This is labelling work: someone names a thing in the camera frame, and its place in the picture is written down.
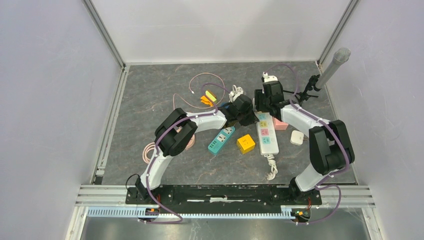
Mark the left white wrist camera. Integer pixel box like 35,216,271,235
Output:
228,90,244,103

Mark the teal power strip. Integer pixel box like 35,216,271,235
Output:
207,126,236,155

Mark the pink round socket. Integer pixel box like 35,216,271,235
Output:
185,134,196,150

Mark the white coiled cord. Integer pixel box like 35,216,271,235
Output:
228,84,244,99

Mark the white long power strip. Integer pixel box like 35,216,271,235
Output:
255,111,279,156

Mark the yellow cube socket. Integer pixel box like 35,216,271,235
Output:
236,134,256,155

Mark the pink cube socket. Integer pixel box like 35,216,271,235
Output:
272,117,289,131

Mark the yellow orange toy block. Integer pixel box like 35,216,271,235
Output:
200,90,217,107

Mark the thin pink usb cable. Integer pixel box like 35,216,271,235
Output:
173,72,226,114

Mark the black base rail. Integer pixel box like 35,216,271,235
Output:
125,183,323,215

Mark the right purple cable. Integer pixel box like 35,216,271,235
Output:
264,63,352,225

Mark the black tripod stand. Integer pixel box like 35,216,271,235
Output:
283,74,321,106

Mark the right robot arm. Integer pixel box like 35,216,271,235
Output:
254,80,355,204

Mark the white strip power cord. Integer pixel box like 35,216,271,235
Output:
265,153,278,182

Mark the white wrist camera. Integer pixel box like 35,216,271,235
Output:
261,72,278,84
228,90,244,103

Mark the pink coiled cord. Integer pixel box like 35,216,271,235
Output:
142,142,160,165

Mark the white adapter plug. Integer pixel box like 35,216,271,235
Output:
290,130,305,146

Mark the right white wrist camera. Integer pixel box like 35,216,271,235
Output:
261,72,278,84

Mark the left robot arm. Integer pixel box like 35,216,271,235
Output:
135,94,258,204

